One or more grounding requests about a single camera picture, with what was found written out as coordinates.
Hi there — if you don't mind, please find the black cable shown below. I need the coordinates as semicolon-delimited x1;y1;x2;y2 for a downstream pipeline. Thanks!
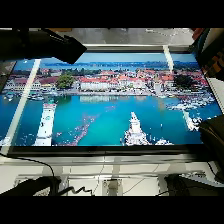
59;185;95;196
0;153;57;179

